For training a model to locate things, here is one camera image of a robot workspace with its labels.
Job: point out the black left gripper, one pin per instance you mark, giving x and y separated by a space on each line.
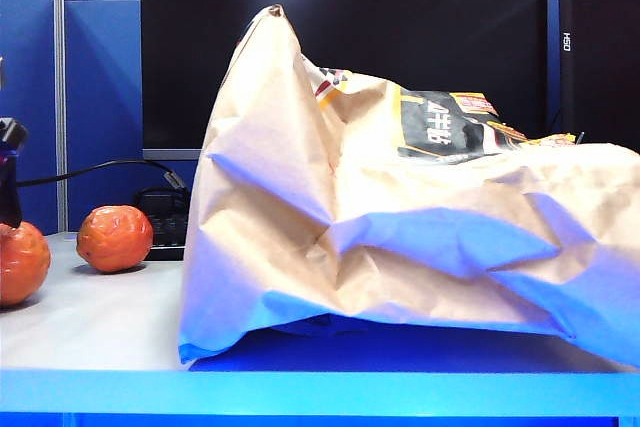
12 134

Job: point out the orange fruit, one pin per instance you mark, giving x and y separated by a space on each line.
22 267
115 239

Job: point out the brown printed paper bag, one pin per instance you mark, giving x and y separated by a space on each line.
400 247

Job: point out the blue office partition panel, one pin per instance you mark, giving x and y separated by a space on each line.
30 72
100 97
552 72

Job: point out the black power plug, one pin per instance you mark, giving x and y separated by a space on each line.
160 202

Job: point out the black keyboard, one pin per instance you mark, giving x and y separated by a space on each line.
170 237

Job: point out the large black monitor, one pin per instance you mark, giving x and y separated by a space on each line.
400 7

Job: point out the black HSD monitor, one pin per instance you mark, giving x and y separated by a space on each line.
610 47

